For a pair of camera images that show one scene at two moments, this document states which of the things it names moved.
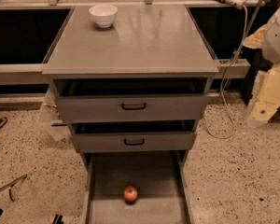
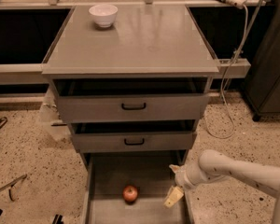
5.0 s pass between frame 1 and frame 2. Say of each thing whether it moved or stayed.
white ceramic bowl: stayed
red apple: stayed
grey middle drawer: stayed
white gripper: moved
